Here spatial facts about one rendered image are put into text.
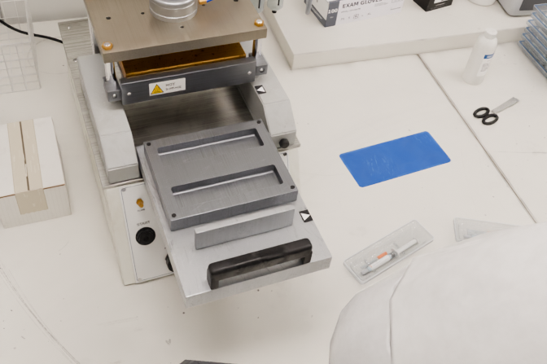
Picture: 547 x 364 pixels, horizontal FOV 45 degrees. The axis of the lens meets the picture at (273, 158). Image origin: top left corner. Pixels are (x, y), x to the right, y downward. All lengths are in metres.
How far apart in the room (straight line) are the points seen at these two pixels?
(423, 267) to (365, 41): 1.33
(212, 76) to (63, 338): 0.49
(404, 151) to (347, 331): 1.10
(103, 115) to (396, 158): 0.64
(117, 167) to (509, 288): 0.83
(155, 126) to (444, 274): 0.90
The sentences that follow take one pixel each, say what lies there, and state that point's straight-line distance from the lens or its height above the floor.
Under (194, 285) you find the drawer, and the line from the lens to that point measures 0.92.
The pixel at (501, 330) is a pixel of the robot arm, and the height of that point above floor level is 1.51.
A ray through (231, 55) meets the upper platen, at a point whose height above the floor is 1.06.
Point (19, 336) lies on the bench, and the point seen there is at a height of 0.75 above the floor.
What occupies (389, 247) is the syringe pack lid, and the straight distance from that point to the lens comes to 1.25.
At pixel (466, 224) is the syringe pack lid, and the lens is 1.33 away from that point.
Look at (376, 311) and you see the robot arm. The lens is 0.36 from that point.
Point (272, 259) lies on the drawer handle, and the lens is 0.91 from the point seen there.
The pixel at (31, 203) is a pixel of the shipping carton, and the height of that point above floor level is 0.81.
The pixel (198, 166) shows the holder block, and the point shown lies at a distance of 1.02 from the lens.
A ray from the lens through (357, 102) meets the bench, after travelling 1.54.
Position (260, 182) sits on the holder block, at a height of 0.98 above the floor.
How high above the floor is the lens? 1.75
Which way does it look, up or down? 47 degrees down
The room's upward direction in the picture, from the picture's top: 8 degrees clockwise
